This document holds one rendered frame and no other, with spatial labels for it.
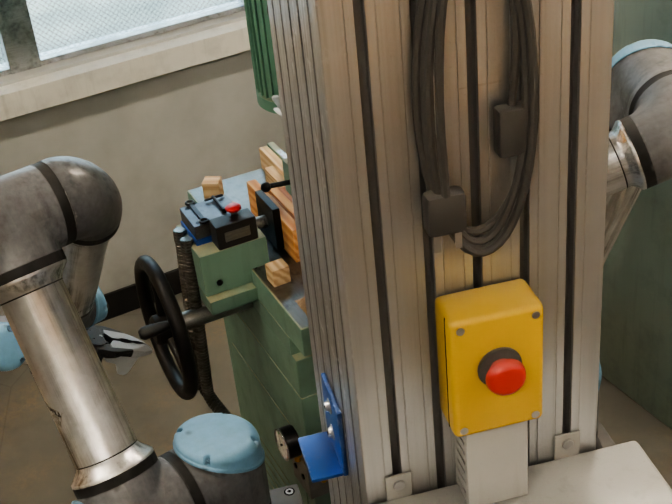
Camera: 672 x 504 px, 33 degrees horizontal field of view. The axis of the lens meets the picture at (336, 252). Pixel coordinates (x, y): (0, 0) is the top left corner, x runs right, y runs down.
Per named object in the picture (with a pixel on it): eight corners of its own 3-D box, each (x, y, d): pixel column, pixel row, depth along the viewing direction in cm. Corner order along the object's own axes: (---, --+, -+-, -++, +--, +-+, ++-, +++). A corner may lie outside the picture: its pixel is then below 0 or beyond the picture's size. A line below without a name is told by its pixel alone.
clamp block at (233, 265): (181, 263, 224) (173, 224, 219) (244, 242, 228) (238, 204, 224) (207, 299, 212) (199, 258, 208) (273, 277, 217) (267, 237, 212)
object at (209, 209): (181, 225, 218) (176, 201, 215) (234, 209, 222) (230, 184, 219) (204, 256, 208) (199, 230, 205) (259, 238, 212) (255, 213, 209)
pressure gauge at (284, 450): (277, 455, 212) (272, 422, 208) (295, 448, 214) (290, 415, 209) (290, 475, 208) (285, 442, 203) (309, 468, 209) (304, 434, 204)
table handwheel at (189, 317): (165, 405, 229) (119, 269, 230) (257, 371, 235) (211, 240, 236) (190, 403, 201) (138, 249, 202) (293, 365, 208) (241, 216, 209)
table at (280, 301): (149, 226, 243) (144, 202, 240) (278, 186, 253) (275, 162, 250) (255, 376, 196) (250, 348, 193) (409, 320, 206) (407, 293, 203)
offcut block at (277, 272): (266, 279, 211) (264, 263, 209) (283, 273, 212) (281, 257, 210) (274, 287, 208) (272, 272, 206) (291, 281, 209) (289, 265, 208)
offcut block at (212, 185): (204, 201, 238) (201, 183, 236) (207, 193, 241) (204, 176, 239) (221, 201, 238) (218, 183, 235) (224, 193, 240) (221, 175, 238)
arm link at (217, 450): (288, 504, 158) (277, 430, 151) (207, 553, 152) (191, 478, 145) (241, 460, 167) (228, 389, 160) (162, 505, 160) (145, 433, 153)
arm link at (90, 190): (111, 116, 152) (79, 280, 193) (36, 144, 147) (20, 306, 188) (155, 184, 149) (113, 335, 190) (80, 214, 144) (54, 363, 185)
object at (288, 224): (250, 211, 233) (246, 181, 229) (259, 208, 233) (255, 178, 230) (296, 262, 215) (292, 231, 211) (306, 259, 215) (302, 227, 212)
